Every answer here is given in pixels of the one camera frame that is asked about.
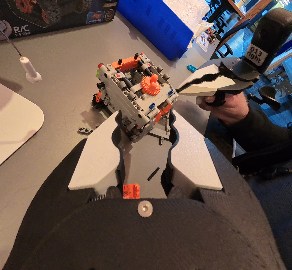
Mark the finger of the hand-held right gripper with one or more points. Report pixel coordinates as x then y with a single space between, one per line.
212 88
203 73

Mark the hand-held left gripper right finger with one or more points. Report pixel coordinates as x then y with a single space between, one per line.
196 160

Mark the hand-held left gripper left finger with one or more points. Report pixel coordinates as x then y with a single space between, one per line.
95 160

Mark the black axle rod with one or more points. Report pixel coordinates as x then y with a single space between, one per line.
153 174

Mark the orange wedge piece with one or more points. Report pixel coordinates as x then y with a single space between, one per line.
131 191

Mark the toy brick robot model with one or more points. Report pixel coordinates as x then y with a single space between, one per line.
127 87

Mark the person's right forearm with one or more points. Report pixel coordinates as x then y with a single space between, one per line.
262 137

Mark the person's right hand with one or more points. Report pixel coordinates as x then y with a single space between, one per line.
230 112

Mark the teal plastic tool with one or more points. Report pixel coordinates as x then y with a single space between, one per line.
191 68

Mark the dark grey angled beam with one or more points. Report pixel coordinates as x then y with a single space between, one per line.
85 130

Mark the white paper sheet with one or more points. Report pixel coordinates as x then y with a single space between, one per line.
204 35

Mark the small dark grey connector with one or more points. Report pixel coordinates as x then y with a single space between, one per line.
160 141

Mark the wood top desk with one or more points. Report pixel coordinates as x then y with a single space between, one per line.
232 0

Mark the blue storage bin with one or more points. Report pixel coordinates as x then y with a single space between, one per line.
155 18

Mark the white tablet stand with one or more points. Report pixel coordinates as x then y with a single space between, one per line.
16 119

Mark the toy robot kit box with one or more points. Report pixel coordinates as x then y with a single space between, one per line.
57 0

